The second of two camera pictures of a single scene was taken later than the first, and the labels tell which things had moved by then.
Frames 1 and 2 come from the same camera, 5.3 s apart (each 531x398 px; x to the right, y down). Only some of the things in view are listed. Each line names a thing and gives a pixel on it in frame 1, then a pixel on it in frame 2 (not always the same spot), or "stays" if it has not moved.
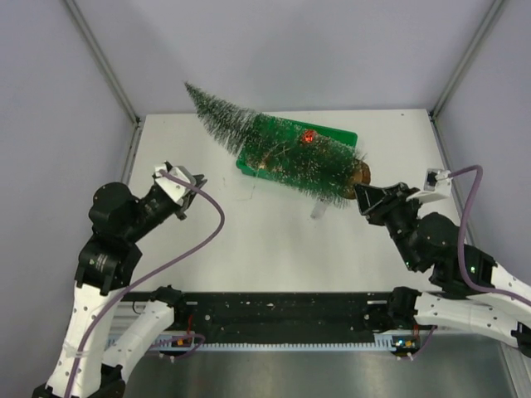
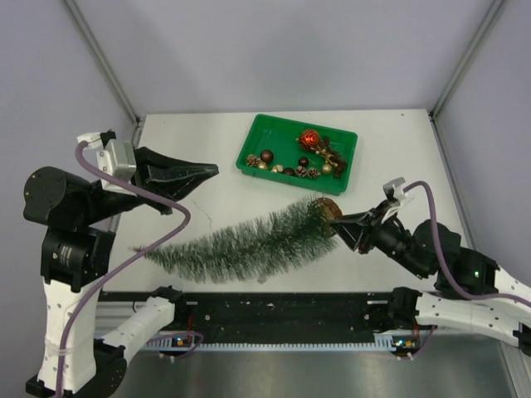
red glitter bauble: x=308 y=136 stays
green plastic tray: x=297 y=150 stays
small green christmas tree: x=286 y=153 to x=251 y=249
